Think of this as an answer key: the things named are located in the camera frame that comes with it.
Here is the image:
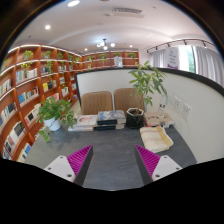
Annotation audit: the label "orange bookshelf unit with books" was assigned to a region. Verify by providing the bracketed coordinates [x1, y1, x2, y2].
[0, 43, 141, 163]

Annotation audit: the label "ceiling air vent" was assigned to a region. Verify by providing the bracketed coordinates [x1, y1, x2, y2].
[103, 7, 145, 18]

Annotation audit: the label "cream and yellow striped towel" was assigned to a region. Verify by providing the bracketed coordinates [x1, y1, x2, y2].
[139, 125, 174, 154]

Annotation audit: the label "red and black book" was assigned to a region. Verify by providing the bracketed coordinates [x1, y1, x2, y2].
[145, 123, 173, 129]

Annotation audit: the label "recessed ceiling lights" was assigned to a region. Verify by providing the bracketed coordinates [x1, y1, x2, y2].
[44, 0, 134, 51]

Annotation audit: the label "tall plant in black pot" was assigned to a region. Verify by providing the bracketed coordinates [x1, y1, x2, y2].
[125, 60, 169, 130]

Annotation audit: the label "tan upholstered chair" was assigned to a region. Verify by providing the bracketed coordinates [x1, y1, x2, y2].
[113, 87, 146, 114]
[80, 90, 114, 116]

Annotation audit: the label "white standing sign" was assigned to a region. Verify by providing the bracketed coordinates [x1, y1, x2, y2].
[166, 46, 181, 70]

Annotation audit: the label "clear drink bottle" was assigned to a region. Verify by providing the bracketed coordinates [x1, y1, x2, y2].
[157, 93, 168, 118]

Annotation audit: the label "leafy plant in white pot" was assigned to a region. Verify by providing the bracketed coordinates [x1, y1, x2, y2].
[35, 96, 78, 144]

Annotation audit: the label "grey window curtain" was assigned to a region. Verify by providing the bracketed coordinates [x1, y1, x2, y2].
[192, 44, 224, 88]
[148, 48, 169, 69]

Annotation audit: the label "white flat book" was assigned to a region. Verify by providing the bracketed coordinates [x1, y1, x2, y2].
[67, 124, 96, 133]

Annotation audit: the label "beige book with calligraphy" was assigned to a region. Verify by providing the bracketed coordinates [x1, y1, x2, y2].
[143, 111, 175, 127]

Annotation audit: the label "dark blue thick book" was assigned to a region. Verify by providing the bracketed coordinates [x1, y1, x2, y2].
[93, 122, 126, 131]

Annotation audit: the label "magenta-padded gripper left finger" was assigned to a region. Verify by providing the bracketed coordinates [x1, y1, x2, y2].
[43, 144, 94, 187]

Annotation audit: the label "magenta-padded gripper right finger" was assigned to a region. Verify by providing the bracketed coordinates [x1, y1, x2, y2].
[134, 144, 184, 186]

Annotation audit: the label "black ceiling track rail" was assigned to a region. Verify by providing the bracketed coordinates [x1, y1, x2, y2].
[145, 38, 216, 54]

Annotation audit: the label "multi-bulb ceiling lamp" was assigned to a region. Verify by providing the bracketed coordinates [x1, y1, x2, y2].
[96, 38, 116, 51]

